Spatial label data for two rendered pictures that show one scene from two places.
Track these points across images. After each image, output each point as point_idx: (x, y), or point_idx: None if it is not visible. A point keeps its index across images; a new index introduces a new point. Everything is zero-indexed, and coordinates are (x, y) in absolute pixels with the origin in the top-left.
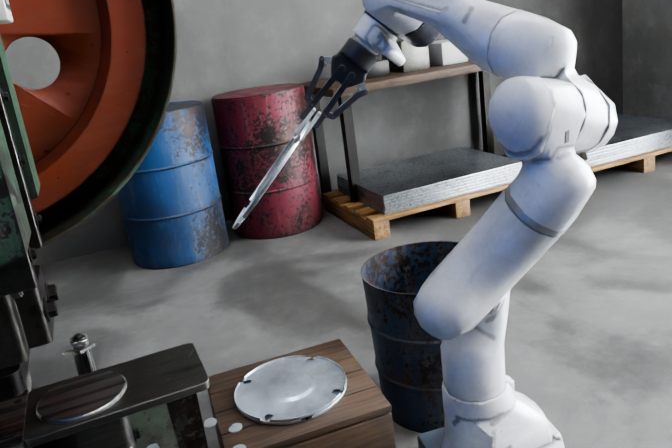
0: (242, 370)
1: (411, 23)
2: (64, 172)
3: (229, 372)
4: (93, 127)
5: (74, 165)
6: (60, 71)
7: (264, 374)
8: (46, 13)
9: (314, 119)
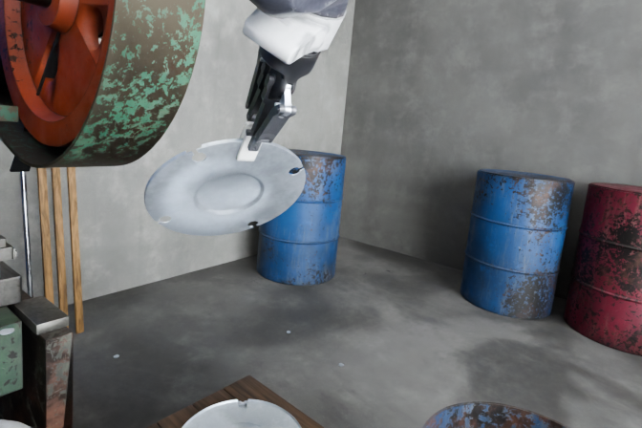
0: (267, 395)
1: None
2: (77, 117)
3: (261, 387)
4: (92, 84)
5: (81, 114)
6: (102, 36)
7: (259, 413)
8: None
9: (245, 136)
